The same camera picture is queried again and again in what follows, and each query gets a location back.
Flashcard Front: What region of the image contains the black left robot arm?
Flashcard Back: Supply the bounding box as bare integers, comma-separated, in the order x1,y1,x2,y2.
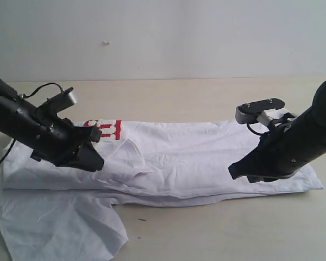
0,79,104,172

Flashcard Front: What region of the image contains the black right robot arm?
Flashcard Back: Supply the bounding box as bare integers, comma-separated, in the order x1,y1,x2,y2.
228,81,326,183

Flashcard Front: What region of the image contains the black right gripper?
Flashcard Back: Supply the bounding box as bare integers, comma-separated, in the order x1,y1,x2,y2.
228,119,296,182

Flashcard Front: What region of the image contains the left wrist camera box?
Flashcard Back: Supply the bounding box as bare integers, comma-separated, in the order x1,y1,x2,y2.
40,87,78,114

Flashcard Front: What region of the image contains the black right camera cable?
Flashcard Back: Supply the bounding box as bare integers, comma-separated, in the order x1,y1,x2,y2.
246,121,269,136

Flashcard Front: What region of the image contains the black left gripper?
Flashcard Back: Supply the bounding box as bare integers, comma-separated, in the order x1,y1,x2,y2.
29,108,104,172

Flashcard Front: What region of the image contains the white t-shirt red lettering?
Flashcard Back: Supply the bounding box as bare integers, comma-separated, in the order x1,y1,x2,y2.
0,120,323,260

